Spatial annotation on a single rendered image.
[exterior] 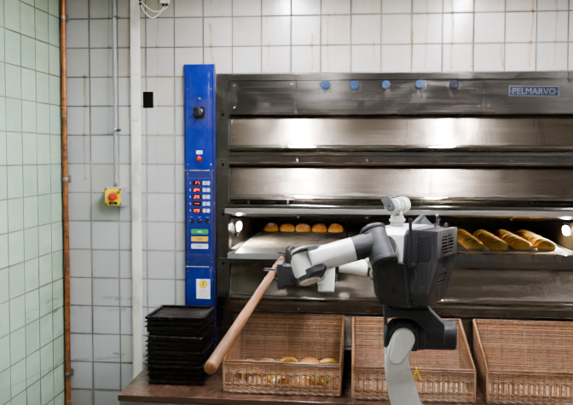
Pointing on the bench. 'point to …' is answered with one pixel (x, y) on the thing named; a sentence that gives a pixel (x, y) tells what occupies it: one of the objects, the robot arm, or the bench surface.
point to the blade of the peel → (255, 253)
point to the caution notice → (203, 288)
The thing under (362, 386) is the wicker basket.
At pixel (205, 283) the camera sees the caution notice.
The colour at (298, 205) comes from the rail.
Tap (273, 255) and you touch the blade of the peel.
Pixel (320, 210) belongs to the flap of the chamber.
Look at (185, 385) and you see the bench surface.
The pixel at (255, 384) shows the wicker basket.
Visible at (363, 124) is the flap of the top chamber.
